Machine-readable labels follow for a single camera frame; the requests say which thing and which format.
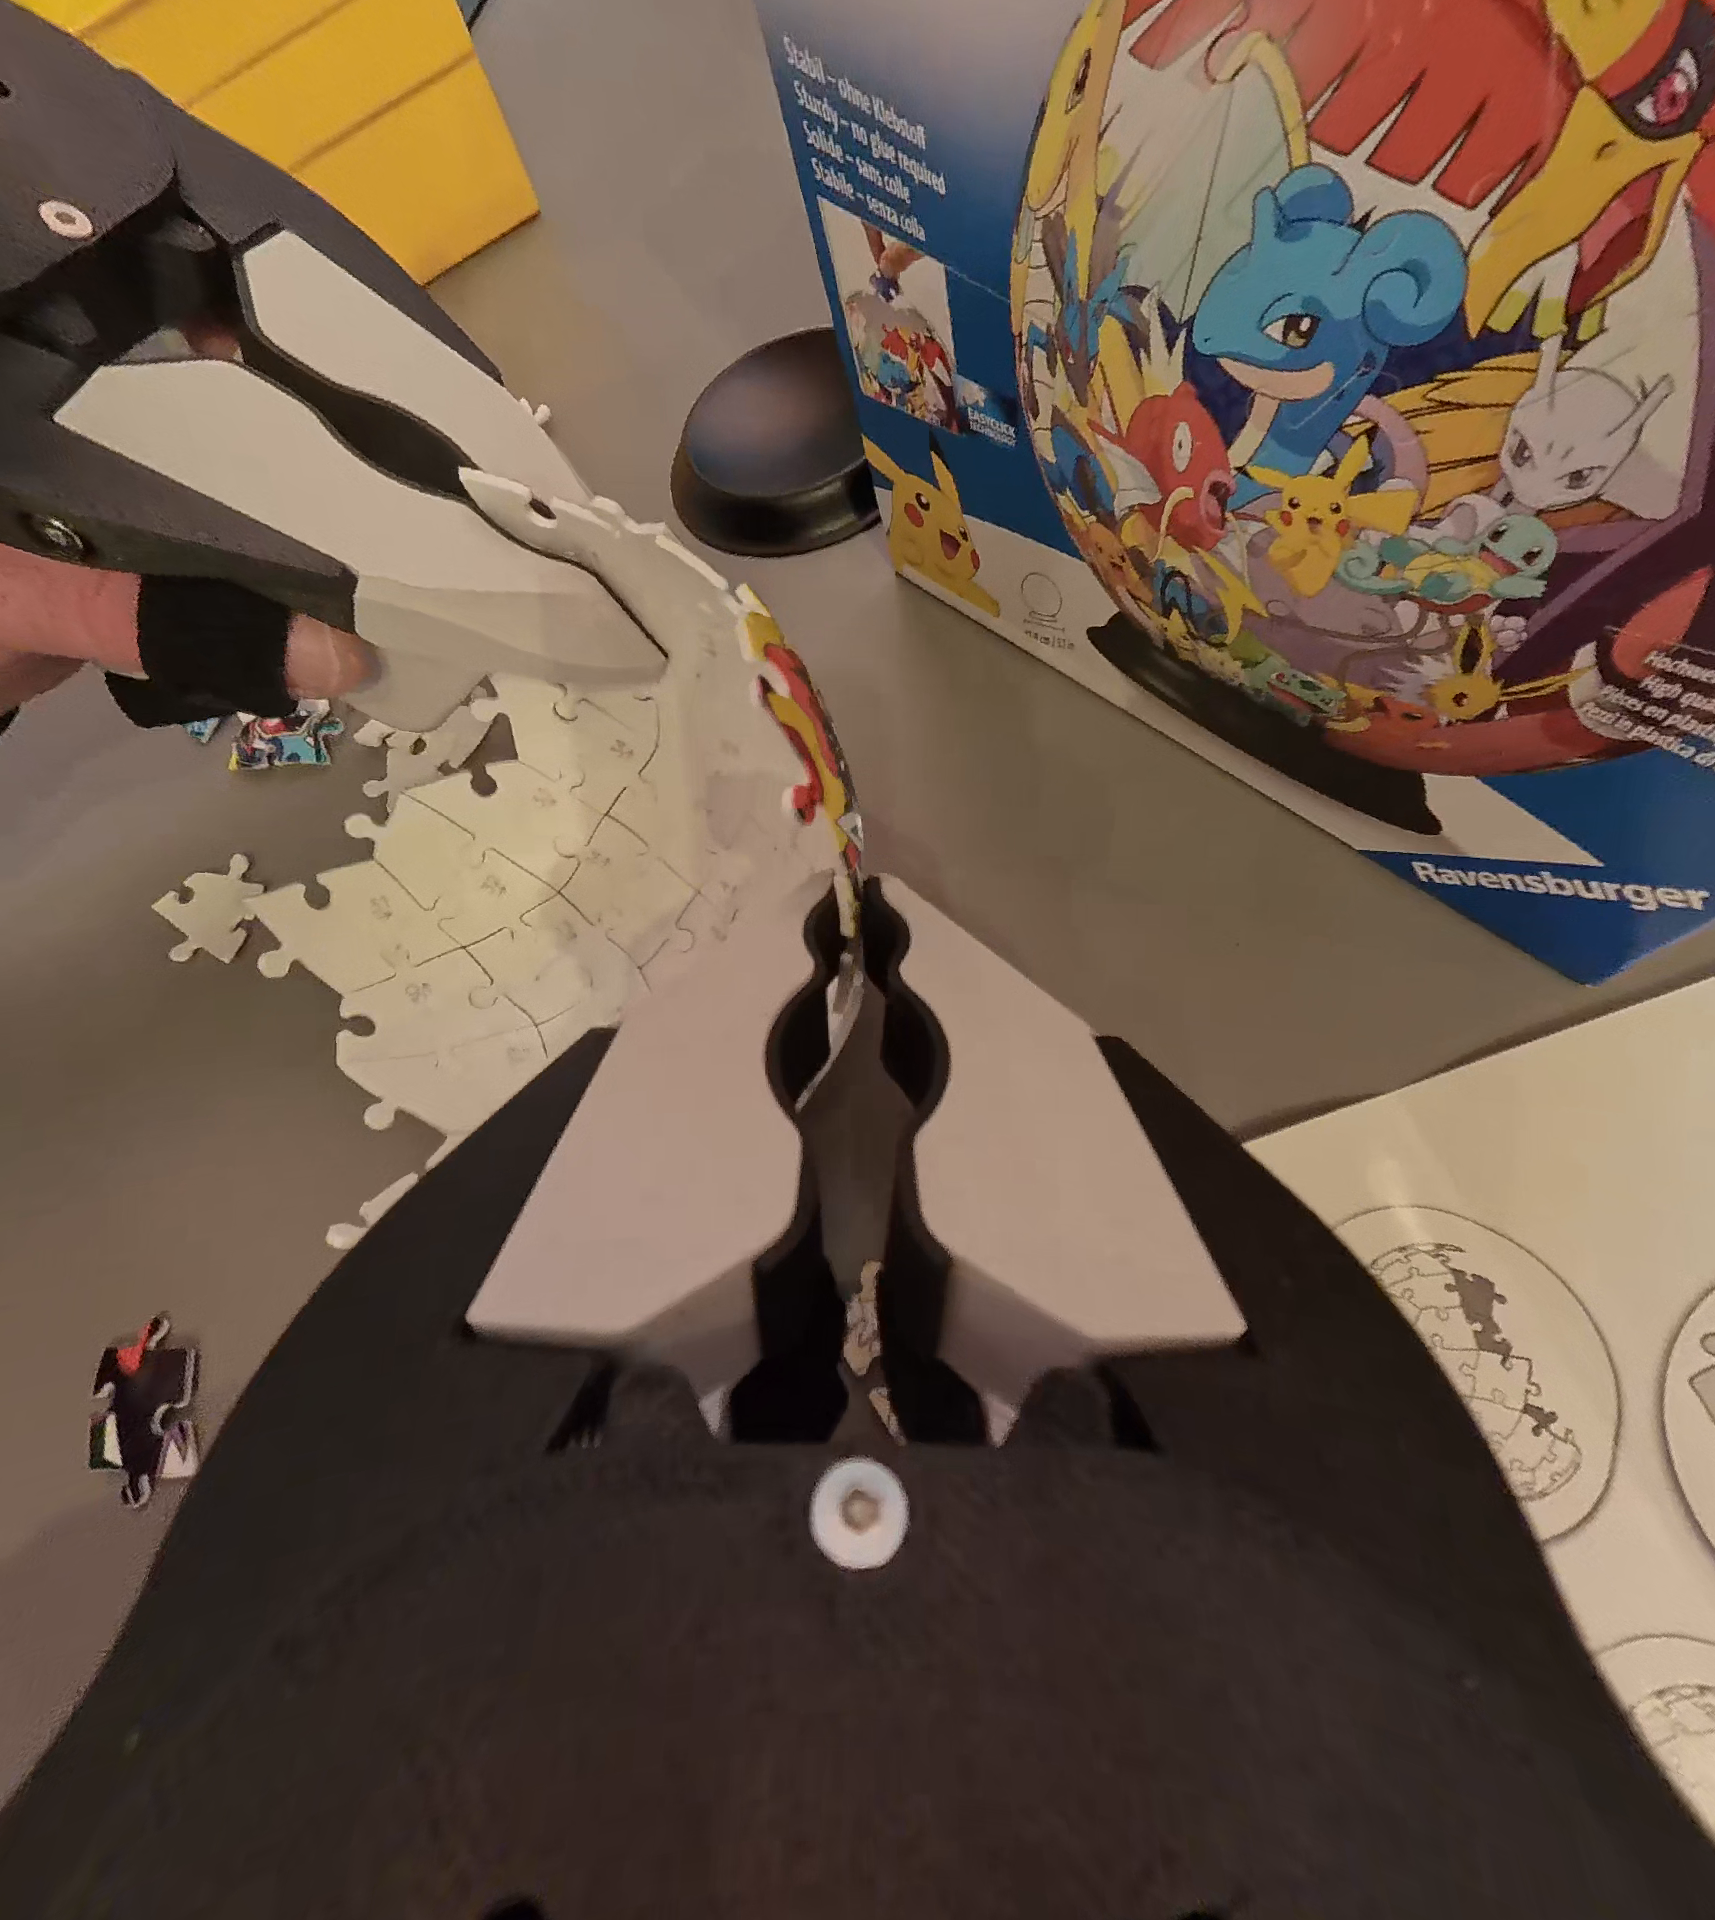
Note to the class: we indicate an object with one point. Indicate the black red puzzle piece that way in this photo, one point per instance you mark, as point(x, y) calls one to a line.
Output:
point(144, 1403)

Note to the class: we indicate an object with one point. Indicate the white instruction leaflet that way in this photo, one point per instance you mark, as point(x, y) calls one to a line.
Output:
point(1622, 1276)

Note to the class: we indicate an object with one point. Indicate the white single puzzle piece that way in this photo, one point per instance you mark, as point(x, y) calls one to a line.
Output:
point(204, 910)

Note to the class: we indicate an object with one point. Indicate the black round ball stand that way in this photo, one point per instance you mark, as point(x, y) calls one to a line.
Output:
point(768, 435)

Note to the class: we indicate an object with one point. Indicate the blue red puzzle piece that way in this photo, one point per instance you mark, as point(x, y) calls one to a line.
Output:
point(288, 741)

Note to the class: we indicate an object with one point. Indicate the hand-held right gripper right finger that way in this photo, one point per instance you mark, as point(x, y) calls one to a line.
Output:
point(1066, 1202)

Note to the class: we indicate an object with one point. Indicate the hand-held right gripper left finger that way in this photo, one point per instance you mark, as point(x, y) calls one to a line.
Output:
point(615, 1202)

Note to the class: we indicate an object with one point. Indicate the yellow flat box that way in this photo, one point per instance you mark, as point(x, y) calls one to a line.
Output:
point(345, 106)

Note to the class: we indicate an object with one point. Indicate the colourful puzzle ball shell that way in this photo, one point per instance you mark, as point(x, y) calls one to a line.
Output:
point(526, 898)

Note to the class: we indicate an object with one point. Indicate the blue puzzle box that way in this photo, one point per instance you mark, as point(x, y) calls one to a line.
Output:
point(1323, 451)

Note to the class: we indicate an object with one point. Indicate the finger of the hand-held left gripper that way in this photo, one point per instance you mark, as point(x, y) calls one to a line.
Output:
point(392, 346)
point(345, 496)

